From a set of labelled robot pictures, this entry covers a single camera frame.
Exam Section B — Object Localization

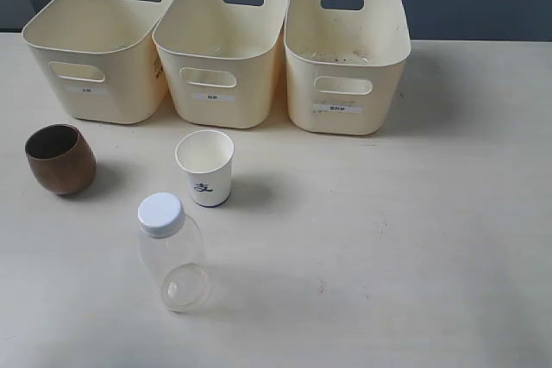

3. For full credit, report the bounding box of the white paper cup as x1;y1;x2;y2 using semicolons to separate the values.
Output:
174;129;235;207

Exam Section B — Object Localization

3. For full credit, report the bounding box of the clear plastic bottle white cap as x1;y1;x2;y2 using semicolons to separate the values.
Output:
137;192;211;313

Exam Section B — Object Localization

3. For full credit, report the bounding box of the brown wooden cup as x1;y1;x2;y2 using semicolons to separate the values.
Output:
24;124;97;196

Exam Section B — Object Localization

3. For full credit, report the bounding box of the middle cream plastic bin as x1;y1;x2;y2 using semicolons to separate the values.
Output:
153;0;289;129

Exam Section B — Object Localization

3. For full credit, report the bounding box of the cream plastic bin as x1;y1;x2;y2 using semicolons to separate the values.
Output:
22;0;173;124
153;0;289;129
284;0;411;135

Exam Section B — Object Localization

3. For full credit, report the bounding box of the right cream plastic bin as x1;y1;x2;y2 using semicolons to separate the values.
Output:
284;0;411;135

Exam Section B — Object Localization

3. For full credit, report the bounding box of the left cream plastic bin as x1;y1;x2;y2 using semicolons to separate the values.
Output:
22;0;173;124

